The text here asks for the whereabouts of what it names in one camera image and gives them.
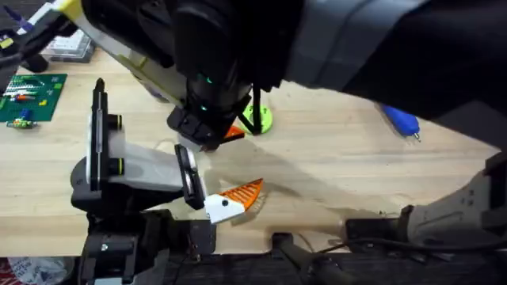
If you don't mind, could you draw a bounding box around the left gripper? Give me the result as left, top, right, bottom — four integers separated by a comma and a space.
70, 113, 265, 226

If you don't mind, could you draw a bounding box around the orange ribbed wedge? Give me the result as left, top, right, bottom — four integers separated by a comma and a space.
223, 125, 246, 142

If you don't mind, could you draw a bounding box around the blue electric screwdriver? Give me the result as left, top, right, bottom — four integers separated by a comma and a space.
380, 103, 422, 143

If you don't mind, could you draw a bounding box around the green disc with holes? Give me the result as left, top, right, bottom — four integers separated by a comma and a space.
238, 101, 275, 136

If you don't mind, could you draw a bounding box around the left wrist black upright plate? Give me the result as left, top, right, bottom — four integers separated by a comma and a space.
86, 77, 109, 193

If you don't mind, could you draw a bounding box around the clear plastic box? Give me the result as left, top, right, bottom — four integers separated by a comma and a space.
40, 28, 97, 65

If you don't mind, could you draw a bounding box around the green board with toy blocks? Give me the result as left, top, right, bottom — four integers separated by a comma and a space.
0, 73, 69, 130

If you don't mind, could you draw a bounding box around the black and white tool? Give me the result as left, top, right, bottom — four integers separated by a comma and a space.
0, 0, 82, 74

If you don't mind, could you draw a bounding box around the white plastic bag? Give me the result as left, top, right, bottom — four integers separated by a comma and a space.
0, 256, 77, 285

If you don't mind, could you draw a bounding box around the black cable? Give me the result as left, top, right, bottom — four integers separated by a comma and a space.
236, 84, 264, 135

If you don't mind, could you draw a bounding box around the black rail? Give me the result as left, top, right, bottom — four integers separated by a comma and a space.
158, 251, 507, 285

